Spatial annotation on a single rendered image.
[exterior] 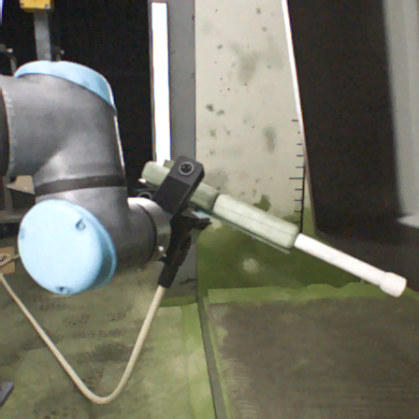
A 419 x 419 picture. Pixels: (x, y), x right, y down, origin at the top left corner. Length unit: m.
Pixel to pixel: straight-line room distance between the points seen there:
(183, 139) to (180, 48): 0.36
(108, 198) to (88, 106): 0.09
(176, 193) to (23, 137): 0.24
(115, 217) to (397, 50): 1.04
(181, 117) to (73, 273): 1.24
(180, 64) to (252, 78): 0.30
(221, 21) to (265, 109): 0.39
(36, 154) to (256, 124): 1.29
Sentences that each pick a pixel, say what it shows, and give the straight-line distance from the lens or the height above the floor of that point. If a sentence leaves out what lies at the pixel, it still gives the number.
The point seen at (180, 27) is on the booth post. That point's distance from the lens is 1.59.
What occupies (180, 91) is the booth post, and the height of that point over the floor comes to 0.96.
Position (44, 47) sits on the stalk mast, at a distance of 1.86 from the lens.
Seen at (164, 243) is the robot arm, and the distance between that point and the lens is 0.45.
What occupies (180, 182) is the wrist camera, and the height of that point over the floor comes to 0.68.
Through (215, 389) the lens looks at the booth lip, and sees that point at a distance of 1.14.
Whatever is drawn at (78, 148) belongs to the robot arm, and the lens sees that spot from 0.35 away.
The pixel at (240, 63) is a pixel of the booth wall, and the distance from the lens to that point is 1.59.
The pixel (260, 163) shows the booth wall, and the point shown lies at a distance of 1.57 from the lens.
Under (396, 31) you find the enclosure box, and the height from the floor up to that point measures 1.05.
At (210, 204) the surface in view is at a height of 0.63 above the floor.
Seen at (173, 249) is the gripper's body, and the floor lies 0.58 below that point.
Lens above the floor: 0.73
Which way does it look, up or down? 11 degrees down
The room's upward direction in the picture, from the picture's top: straight up
